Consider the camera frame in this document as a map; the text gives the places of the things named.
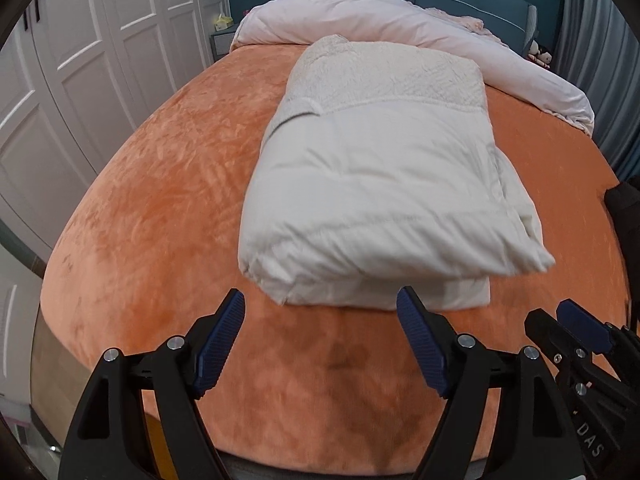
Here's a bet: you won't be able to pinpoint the small plush toys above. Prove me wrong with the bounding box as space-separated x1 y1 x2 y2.
527 40 553 68

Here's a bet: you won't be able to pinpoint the white blanket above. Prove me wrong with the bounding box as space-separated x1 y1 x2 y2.
237 34 557 310

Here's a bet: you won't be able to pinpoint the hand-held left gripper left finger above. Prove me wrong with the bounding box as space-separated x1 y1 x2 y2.
57 287 247 480

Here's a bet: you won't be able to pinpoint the orange velvet bed blanket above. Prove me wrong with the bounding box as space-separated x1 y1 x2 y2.
42 42 628 473

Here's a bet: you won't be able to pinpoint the white panelled wardrobe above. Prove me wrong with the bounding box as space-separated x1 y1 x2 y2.
0 0 226 281

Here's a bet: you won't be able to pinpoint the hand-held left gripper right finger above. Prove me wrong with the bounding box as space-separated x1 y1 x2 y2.
396 286 593 480

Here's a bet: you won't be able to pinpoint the grey-blue curtain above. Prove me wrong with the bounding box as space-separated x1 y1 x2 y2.
552 0 640 183

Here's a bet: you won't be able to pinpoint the grey nightstand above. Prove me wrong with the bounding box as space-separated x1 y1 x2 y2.
210 27 241 61

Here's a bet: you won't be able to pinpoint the pale pink duvet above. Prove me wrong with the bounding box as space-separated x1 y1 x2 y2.
231 0 596 136

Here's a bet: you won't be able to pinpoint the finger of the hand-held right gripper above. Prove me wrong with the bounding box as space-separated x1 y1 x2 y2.
556 298 640 357
524 308 603 378

